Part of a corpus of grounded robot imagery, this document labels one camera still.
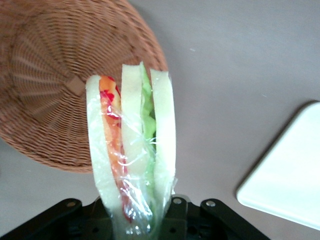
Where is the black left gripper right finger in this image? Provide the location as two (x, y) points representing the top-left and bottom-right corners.
(161, 193), (268, 240)

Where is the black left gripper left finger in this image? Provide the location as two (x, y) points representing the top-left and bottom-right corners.
(0, 197), (115, 240)

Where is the triangle sandwich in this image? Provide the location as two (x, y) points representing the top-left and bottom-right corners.
(85, 60), (179, 240)

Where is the cream plastic tray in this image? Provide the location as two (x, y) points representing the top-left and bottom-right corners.
(235, 100), (320, 233)

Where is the round brown wicker basket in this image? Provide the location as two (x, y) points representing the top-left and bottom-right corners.
(0, 0), (169, 175)

